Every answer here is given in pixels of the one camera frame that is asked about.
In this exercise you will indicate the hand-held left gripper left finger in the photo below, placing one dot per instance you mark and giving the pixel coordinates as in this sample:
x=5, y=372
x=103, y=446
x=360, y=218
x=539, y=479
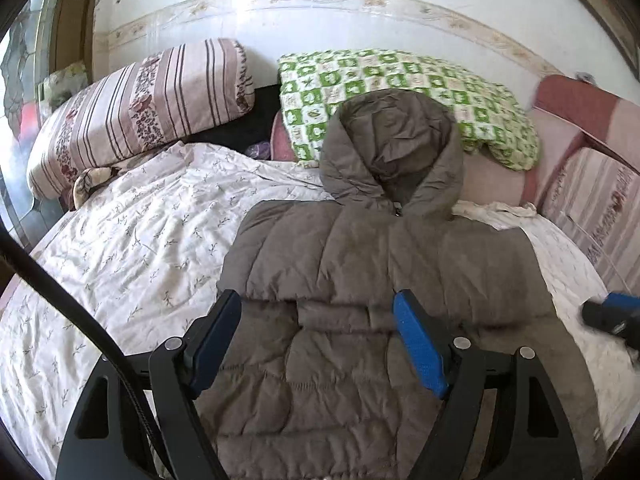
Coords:
x=215, y=340

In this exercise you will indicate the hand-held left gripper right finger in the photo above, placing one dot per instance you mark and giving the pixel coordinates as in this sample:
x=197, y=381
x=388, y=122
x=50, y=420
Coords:
x=420, y=345

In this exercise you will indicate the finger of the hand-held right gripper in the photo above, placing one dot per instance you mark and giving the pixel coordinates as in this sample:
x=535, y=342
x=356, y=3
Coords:
x=610, y=315

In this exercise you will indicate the grey hooded puffer jacket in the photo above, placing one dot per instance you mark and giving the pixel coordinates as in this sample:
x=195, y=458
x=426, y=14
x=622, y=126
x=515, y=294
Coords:
x=350, y=250

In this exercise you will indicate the white leaf-print quilt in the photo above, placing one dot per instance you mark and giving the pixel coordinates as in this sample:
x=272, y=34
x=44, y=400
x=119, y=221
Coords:
x=140, y=260

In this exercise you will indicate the striped floral pillow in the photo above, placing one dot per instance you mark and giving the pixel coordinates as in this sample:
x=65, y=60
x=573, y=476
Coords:
x=590, y=200
x=125, y=110

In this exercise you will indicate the purple cloth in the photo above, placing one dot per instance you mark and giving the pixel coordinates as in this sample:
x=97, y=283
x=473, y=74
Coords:
x=259, y=150

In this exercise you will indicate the beige leaf-print cloth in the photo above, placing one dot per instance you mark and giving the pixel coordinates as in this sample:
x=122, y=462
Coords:
x=92, y=180

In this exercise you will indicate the pink padded headboard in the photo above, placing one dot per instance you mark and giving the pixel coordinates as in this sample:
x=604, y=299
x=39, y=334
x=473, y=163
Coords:
x=565, y=110

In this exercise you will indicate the green checkered pillow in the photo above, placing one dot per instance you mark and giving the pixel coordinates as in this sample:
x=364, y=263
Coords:
x=400, y=72

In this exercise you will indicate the pale floral cloth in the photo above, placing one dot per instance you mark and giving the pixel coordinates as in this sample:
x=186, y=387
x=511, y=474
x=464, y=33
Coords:
x=65, y=80

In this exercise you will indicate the stained glass window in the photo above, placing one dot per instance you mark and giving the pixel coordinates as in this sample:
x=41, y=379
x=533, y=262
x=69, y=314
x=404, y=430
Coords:
x=20, y=85

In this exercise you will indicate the wooden window frame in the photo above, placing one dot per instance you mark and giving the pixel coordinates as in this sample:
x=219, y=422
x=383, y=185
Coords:
x=75, y=25

